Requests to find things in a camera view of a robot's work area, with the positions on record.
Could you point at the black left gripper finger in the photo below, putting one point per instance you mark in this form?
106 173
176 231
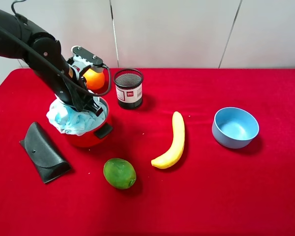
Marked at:
94 106

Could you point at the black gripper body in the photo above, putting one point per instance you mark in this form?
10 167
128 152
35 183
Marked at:
61 87

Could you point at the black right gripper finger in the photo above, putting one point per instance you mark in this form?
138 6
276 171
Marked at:
80 105

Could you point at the light blue bath loofah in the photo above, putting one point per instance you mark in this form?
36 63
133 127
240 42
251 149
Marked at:
68 121

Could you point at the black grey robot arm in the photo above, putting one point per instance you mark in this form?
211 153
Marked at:
22 39

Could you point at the red pot grey interior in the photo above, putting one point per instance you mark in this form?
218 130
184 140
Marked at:
95 136

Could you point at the orange fruit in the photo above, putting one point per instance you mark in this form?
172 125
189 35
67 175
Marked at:
94 80

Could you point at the black mesh pen cup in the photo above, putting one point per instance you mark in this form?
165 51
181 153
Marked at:
129 88

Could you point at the black leather glasses case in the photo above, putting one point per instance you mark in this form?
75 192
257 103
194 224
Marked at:
44 154

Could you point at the green lime fruit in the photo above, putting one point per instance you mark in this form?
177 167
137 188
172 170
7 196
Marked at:
119 173

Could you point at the yellow banana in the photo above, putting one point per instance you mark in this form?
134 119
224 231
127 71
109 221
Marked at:
174 153

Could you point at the red tablecloth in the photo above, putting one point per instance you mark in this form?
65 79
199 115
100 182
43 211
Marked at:
212 190

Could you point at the light blue bowl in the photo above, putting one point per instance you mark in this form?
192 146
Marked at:
234 127

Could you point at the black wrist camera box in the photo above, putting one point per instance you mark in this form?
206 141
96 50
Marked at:
83 58

